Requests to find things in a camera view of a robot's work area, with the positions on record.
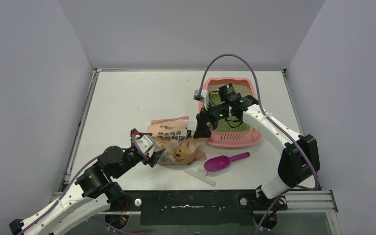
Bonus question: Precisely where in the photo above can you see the pink litter box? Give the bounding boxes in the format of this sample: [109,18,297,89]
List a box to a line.
[203,77,262,149]

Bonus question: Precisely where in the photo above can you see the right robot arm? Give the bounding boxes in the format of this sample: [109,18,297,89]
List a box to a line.
[193,83,320,209]

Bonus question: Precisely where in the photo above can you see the white bag clip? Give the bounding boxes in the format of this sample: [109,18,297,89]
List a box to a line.
[184,168,216,187]

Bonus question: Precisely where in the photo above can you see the purple litter scoop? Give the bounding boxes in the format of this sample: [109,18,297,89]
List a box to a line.
[204,152,251,172]

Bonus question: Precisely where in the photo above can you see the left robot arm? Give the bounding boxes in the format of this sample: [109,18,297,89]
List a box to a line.
[9,146,165,235]

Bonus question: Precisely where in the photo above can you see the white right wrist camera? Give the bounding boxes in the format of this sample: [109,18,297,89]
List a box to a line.
[193,89,209,110]

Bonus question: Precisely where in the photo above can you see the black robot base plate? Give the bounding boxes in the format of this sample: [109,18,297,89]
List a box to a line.
[92,189,287,228]

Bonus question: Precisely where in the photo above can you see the green cat litter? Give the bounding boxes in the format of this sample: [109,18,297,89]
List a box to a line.
[209,91,252,132]

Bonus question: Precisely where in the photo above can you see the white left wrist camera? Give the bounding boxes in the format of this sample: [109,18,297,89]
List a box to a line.
[130,128,155,157]

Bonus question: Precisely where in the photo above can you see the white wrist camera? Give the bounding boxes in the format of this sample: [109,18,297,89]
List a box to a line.
[130,128,155,157]
[193,89,209,110]

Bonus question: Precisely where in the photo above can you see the beige cat litter bag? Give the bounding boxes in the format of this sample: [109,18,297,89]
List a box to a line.
[147,116,207,165]

